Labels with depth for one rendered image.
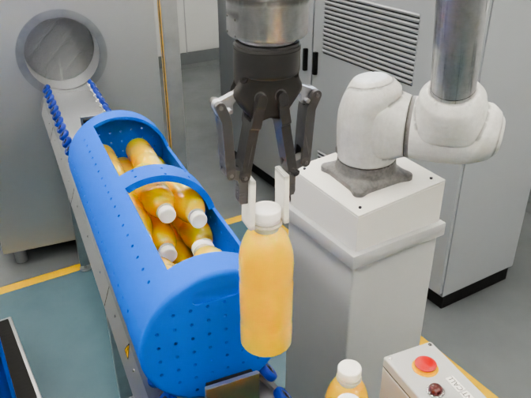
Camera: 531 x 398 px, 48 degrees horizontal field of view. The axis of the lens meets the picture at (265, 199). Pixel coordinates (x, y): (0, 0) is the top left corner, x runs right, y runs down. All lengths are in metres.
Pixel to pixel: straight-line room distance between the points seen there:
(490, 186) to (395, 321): 1.20
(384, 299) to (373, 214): 0.30
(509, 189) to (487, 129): 1.51
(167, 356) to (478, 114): 0.85
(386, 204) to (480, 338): 1.51
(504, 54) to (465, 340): 1.24
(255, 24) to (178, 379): 0.71
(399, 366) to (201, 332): 0.35
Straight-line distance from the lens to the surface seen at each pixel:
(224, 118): 0.68
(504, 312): 3.12
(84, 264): 3.28
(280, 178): 0.76
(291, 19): 0.65
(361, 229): 1.49
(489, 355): 2.85
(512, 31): 2.57
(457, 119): 1.42
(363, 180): 1.56
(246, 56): 0.66
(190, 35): 6.63
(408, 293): 1.76
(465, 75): 1.37
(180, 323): 1.07
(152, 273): 1.10
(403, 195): 1.56
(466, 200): 2.75
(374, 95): 1.47
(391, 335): 1.81
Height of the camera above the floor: 1.83
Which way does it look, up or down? 28 degrees down
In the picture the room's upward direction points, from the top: straight up
